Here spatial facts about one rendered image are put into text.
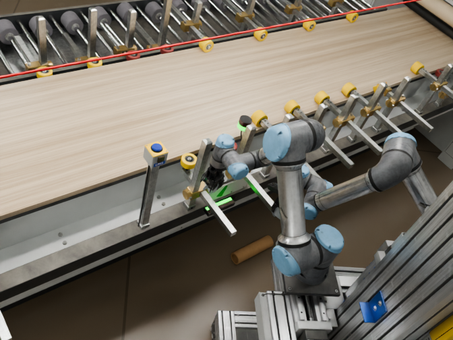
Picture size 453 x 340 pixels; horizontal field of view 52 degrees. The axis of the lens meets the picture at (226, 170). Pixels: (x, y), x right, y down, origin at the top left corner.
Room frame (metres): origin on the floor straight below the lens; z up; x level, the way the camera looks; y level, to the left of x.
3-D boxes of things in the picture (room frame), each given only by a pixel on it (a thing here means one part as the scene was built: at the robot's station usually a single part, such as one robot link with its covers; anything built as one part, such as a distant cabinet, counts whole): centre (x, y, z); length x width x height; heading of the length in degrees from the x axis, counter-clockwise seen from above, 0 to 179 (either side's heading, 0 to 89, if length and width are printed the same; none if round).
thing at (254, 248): (1.83, -0.33, 0.04); 0.30 x 0.08 x 0.08; 140
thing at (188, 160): (1.58, 0.19, 0.85); 0.08 x 0.08 x 0.11
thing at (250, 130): (1.66, -0.04, 0.93); 0.04 x 0.04 x 0.48; 50
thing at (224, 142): (1.42, 0.04, 1.20); 0.09 x 0.08 x 0.11; 43
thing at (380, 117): (2.43, -0.75, 0.95); 0.50 x 0.04 x 0.04; 50
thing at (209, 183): (1.42, 0.05, 1.04); 0.09 x 0.08 x 0.12; 160
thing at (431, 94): (2.99, -1.18, 0.89); 0.04 x 0.04 x 0.48; 50
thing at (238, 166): (1.36, -0.04, 1.20); 0.11 x 0.11 x 0.08; 43
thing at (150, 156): (1.27, 0.29, 1.18); 0.07 x 0.07 x 0.08; 50
